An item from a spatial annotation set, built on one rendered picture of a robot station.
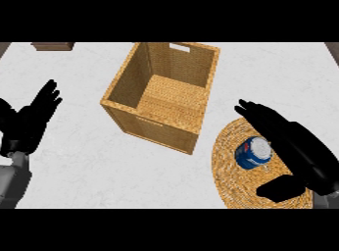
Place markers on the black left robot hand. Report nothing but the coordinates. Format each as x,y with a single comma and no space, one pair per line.
27,121

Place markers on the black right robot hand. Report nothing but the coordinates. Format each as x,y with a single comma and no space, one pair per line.
293,147

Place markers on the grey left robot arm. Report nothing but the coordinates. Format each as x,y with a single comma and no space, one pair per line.
6,183

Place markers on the blue and white can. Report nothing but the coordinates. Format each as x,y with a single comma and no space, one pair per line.
253,153

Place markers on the round woven placemat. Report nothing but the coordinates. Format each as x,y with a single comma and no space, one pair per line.
241,181

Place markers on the rectangular wicker basket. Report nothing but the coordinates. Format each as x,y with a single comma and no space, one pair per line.
163,98

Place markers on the small brown wooden box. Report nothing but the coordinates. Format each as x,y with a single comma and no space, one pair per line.
52,46

